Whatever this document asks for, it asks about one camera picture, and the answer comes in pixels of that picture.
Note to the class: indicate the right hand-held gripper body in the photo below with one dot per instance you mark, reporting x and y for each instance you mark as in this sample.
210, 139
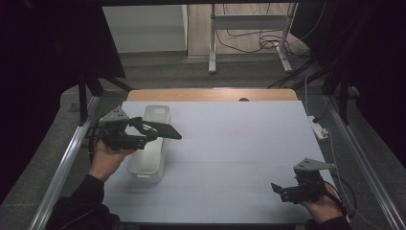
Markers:
308, 188

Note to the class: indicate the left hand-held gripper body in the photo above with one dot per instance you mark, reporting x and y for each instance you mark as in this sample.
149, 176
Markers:
119, 137

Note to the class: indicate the white plastic storage bin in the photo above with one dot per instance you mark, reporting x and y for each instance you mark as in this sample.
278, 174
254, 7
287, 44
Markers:
150, 156

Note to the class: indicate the person's right hand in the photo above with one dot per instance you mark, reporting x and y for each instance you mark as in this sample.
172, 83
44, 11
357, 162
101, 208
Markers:
325, 207

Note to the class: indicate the person's left hand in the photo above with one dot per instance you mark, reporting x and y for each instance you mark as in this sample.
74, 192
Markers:
107, 161

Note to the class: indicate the black metal stand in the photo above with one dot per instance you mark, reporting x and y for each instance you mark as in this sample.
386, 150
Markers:
83, 99
343, 96

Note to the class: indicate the white power strip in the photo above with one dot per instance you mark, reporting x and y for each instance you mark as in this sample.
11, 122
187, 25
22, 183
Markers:
318, 128

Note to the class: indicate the white cabinet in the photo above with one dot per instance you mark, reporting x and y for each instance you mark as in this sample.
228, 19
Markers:
145, 28

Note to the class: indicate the dark curtain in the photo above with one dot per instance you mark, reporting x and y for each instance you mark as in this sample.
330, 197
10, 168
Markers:
376, 64
41, 80

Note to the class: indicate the black floor grid frame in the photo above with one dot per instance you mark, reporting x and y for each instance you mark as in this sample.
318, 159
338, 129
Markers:
91, 140

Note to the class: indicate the aluminium rail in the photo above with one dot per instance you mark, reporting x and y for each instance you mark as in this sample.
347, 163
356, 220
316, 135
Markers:
367, 166
62, 169

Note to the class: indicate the grey metal desk frame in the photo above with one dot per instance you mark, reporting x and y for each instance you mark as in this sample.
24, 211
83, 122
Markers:
249, 22

